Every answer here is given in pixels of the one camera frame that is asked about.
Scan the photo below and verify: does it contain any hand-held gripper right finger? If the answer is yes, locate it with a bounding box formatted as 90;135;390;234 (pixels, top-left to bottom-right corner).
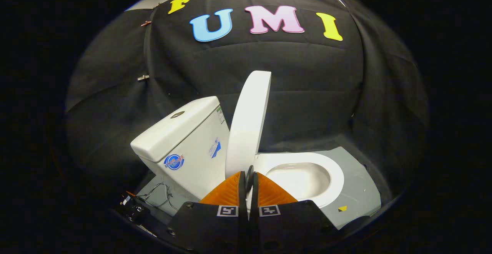
248;172;339;254

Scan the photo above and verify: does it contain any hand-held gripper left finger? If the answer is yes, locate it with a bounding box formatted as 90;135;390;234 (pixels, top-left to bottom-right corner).
166;171;248;254

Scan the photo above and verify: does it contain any white toilet tank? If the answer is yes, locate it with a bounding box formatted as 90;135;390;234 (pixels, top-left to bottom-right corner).
130;96;231;201

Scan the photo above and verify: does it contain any small black electronic device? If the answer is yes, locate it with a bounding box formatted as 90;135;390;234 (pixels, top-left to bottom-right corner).
119;194;149;224

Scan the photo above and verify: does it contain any black backdrop cloth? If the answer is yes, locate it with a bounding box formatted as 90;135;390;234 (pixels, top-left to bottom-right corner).
65;0;430;224

